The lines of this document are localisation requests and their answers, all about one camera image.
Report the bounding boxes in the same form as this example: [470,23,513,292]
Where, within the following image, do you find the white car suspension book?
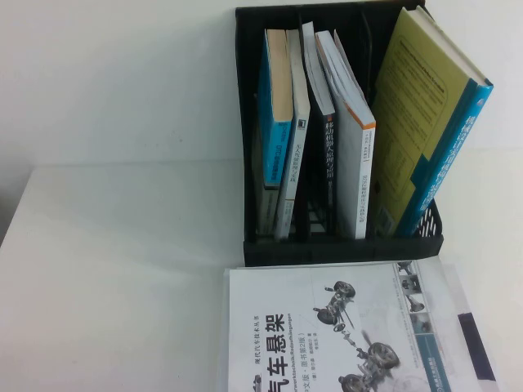
[222,261,454,392]

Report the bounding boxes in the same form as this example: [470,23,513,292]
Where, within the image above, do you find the thin grey book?
[251,93,281,238]

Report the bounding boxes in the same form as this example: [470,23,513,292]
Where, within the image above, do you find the blue cover paperback book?
[257,28,294,191]

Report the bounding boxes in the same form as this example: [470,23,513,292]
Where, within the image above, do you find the white book grey spine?
[272,29,311,241]

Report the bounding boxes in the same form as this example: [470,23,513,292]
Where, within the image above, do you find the black plastic book stand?
[235,0,446,269]

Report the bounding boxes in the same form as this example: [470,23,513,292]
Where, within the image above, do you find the black spine book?
[301,20,338,197]

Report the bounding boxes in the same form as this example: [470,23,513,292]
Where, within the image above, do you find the white book orange stripe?
[314,30,377,240]

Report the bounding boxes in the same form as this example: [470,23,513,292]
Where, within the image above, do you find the yellow cover blue spine hardback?
[369,6,494,238]

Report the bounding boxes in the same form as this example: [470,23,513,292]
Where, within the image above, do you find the magazine with man portrait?
[412,256,502,387]

